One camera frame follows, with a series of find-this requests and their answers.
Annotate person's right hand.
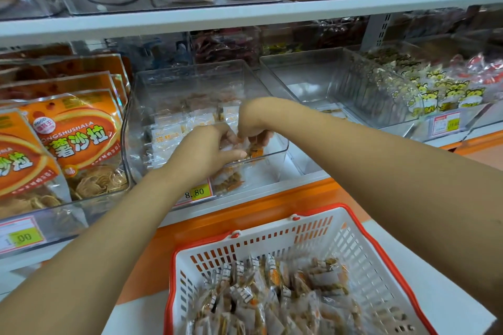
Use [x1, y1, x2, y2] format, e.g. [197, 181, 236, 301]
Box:
[237, 97, 296, 161]

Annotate person's left hand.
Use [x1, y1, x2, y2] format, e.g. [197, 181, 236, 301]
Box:
[161, 122, 248, 194]

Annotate white red-rimmed shopping basket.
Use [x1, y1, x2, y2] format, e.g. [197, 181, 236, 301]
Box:
[163, 204, 437, 335]

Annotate white snack shelf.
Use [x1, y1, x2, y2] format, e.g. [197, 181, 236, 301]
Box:
[0, 0, 503, 273]

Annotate stack of orange packets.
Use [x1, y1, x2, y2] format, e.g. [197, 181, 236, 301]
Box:
[0, 44, 130, 218]

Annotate pile of small brown snacks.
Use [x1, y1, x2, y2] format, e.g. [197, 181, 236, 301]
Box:
[189, 252, 370, 335]

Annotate person's left forearm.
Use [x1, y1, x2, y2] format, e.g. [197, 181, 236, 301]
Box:
[0, 170, 185, 335]

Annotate person's right forearm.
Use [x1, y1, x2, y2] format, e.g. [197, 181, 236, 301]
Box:
[267, 99, 503, 316]

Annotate orange shelf base panel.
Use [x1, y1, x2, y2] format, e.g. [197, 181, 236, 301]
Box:
[118, 130, 503, 304]

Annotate small yellow wrapped snack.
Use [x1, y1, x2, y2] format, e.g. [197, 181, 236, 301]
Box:
[321, 103, 347, 118]

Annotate yellow hamster snack packets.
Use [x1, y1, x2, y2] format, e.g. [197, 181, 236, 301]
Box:
[365, 47, 487, 116]

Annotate white yellow price tag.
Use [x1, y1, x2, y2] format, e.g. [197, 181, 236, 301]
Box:
[174, 180, 215, 208]
[0, 215, 47, 255]
[428, 109, 463, 139]

